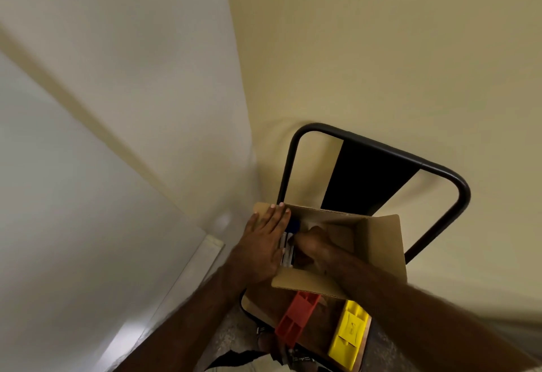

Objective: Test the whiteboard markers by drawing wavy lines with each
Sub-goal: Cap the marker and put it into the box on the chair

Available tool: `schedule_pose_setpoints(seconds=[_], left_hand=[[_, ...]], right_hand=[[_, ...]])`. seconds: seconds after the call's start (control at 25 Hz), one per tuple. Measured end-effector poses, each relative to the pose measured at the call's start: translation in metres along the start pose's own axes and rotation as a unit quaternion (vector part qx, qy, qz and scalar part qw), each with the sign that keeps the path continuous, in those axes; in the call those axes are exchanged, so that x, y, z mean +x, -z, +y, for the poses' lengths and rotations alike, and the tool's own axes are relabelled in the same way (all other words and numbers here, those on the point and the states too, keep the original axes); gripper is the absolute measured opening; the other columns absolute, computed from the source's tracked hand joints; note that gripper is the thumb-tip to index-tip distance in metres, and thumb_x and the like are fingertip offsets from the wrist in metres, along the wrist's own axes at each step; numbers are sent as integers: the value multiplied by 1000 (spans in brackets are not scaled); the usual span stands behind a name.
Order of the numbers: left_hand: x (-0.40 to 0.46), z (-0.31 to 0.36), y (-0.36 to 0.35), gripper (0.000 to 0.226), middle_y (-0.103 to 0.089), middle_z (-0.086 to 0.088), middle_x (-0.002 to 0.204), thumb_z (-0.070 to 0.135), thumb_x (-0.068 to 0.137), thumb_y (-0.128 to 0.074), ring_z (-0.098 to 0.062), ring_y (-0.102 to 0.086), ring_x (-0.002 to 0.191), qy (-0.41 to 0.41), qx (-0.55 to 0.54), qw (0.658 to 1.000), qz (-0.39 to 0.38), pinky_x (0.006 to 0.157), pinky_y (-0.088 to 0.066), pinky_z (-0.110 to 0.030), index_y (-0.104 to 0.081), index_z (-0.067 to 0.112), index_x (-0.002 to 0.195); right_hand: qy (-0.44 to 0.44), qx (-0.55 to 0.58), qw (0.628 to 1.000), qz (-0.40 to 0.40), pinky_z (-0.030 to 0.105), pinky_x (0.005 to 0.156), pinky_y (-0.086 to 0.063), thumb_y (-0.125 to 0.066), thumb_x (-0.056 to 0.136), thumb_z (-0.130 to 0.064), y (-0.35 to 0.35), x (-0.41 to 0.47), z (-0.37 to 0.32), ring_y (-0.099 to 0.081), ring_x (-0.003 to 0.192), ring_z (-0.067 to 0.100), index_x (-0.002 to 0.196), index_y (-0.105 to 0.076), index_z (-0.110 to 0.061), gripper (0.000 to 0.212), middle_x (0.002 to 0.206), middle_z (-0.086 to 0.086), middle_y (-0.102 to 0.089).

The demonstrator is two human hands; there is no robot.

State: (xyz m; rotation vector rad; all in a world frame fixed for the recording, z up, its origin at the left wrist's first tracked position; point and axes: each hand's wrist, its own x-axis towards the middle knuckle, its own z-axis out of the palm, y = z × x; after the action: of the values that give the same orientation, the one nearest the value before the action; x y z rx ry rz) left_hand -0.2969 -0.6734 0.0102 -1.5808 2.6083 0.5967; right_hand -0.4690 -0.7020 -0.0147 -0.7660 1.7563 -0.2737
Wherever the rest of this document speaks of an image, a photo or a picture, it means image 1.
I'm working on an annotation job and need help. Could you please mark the person's right hand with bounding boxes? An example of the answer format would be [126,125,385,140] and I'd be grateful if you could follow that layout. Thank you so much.
[292,225,338,276]

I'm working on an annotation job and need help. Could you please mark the brown cardboard box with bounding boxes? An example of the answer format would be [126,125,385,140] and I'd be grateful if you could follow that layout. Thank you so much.
[252,202,409,300]

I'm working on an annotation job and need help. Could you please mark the yellow plastic holder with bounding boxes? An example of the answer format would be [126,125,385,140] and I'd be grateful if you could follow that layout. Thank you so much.
[328,299,372,371]

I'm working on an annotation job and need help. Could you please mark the metal marker tray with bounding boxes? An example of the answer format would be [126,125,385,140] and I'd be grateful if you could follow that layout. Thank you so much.
[91,234,226,372]

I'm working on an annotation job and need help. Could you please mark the white whiteboard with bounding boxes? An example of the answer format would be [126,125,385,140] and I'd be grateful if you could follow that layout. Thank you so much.
[0,28,208,372]

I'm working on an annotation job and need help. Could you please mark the person's left forearm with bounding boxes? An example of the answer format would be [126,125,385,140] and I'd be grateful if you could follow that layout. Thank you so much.
[113,265,253,372]

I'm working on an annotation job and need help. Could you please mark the person's right forearm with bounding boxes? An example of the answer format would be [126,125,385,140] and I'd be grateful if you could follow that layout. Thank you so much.
[324,247,541,372]

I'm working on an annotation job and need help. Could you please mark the person's white striped shirt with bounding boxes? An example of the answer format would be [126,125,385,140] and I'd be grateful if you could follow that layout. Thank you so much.
[204,353,295,372]

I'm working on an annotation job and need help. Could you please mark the person's black trousers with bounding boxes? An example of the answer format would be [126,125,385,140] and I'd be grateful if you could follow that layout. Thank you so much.
[206,348,272,371]

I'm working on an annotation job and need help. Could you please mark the red plastic holder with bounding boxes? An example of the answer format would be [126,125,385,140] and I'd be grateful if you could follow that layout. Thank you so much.
[274,291,322,349]

